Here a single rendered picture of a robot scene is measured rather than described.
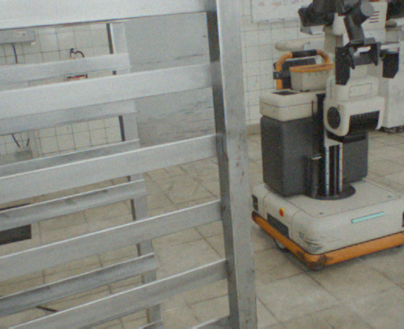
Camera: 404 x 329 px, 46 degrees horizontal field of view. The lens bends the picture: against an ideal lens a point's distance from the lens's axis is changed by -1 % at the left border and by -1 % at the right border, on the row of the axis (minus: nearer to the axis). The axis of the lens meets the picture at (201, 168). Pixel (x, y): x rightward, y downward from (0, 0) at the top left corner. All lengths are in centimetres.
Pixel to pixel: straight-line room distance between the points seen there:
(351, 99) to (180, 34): 275
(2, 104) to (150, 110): 419
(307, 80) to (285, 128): 27
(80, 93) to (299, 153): 199
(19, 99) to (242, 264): 35
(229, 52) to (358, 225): 186
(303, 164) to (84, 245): 199
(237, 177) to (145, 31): 408
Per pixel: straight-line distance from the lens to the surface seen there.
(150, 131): 473
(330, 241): 231
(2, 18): 53
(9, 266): 59
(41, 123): 97
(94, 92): 55
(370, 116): 230
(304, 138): 246
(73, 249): 59
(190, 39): 476
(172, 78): 58
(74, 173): 56
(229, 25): 58
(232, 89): 58
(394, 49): 224
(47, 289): 108
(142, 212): 107
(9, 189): 56
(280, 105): 237
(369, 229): 242
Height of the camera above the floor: 121
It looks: 17 degrees down
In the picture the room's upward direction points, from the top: 5 degrees counter-clockwise
